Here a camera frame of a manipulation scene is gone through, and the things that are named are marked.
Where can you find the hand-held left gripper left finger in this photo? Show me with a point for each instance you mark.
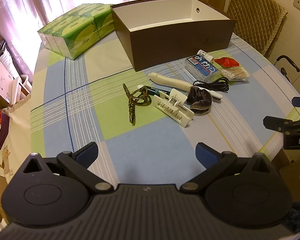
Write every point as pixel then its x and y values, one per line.
pixel 87 153

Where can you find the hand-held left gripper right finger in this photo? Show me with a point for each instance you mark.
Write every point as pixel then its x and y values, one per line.
pixel 207 155

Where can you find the brown velvet scrunchie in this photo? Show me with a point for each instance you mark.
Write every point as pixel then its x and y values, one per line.
pixel 198 97

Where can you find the green lip gel tube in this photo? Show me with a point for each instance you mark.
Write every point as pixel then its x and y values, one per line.
pixel 156 90

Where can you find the cream pen-shaped device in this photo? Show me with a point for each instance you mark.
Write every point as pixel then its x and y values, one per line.
pixel 170 81

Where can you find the blue label clear plastic box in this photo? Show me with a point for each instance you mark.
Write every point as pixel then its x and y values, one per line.
pixel 202 67

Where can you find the small white pill bottle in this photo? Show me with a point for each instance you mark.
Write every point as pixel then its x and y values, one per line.
pixel 202 53

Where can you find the brown storage box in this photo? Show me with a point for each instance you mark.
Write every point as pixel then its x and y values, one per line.
pixel 180 42

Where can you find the plaid tablecloth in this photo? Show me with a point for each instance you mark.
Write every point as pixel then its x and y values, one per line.
pixel 90 125

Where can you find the white hair claw clip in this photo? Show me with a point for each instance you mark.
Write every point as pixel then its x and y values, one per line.
pixel 172 111

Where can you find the white brush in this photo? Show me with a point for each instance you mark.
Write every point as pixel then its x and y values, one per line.
pixel 215 95

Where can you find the cotton swab pack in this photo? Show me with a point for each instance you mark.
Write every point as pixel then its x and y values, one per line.
pixel 236 74

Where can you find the cream embroidered cloth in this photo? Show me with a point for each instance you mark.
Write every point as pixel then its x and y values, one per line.
pixel 17 130

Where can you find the red packet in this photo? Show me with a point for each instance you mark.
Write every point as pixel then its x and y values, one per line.
pixel 227 62

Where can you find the dark brown tray box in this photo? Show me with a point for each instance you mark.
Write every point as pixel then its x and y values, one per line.
pixel 1 135

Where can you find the chair with quilted cover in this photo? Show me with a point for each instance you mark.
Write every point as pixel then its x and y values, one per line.
pixel 255 15

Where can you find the white cardboard box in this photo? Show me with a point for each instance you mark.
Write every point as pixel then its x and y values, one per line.
pixel 0 77

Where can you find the green tissue multipack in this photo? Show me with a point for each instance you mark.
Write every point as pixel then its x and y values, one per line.
pixel 75 30

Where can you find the pink lace curtain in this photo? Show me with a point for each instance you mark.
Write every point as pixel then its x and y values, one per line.
pixel 52 0

